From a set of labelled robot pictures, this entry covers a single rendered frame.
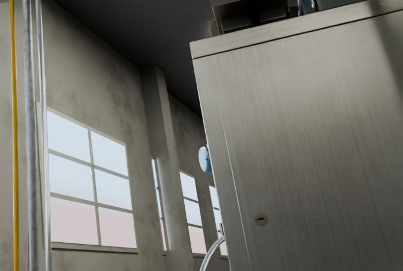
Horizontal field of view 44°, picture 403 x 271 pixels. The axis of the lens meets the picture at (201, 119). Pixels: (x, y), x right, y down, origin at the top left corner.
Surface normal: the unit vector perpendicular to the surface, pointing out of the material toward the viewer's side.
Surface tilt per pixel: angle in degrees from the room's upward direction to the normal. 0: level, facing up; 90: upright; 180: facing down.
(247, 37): 90
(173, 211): 90
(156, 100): 90
